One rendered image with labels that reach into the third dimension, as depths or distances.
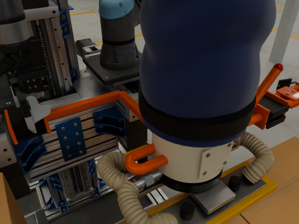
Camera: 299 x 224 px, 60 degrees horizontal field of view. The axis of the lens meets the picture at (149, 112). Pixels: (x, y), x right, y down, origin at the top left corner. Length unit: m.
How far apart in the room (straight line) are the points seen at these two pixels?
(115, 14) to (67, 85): 0.32
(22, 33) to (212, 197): 0.51
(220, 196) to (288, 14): 3.20
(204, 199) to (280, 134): 1.96
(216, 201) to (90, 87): 0.65
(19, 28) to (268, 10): 0.44
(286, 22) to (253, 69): 3.25
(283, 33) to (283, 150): 2.42
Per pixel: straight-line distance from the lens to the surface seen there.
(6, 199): 0.70
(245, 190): 0.67
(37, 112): 0.65
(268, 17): 0.41
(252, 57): 0.42
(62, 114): 0.70
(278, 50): 3.78
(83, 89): 1.02
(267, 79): 0.70
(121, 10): 0.88
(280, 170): 1.35
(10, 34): 0.58
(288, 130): 2.59
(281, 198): 1.24
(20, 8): 0.58
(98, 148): 1.07
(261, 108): 0.70
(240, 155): 2.17
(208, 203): 0.59
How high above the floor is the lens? 1.45
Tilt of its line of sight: 35 degrees down
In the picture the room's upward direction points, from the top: straight up
